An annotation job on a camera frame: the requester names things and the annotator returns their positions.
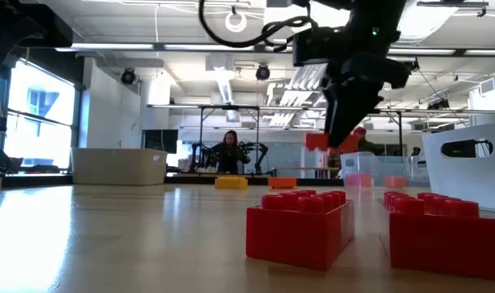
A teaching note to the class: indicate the yellow toy brick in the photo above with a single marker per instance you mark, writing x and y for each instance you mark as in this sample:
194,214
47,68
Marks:
231,182

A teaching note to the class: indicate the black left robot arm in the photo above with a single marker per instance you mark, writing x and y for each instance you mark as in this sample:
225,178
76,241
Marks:
19,28

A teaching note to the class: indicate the white plastic bin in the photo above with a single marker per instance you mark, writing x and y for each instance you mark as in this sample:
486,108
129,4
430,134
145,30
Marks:
455,183

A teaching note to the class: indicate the large bright window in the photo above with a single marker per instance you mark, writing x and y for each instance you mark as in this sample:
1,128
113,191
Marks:
40,134

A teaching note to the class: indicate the black aluminium table frame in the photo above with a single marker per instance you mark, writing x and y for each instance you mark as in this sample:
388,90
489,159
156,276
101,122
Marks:
190,180

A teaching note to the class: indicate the black background gantry frame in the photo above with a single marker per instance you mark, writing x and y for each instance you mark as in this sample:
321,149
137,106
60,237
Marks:
400,130
231,107

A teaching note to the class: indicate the black round ceiling speaker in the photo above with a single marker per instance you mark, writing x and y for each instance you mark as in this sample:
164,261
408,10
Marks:
263,72
128,76

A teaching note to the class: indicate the red toy brick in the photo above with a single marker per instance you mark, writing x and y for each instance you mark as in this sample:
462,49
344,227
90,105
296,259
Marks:
296,240
443,244

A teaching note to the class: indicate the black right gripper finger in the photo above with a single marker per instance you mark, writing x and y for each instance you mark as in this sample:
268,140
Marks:
349,114

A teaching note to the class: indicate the person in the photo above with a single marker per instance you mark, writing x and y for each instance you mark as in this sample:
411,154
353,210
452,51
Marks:
230,156
365,144

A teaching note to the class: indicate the black monitor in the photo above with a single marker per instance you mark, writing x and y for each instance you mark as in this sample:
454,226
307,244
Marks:
160,141

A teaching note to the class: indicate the small orange-red toy brick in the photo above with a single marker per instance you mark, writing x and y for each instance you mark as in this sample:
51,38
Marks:
395,182

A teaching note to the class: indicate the grey plastic bin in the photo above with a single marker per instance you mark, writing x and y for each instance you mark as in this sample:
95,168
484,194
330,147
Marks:
117,167

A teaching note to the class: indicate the black background robot arm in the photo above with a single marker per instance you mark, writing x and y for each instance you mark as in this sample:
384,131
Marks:
198,156
261,150

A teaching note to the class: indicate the long ceiling light bar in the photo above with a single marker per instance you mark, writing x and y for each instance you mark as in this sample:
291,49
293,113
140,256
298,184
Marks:
109,46

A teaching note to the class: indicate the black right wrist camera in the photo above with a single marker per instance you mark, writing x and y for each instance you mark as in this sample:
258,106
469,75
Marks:
308,46

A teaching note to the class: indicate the clear plastic bin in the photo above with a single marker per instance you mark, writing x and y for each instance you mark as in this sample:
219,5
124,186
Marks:
373,163

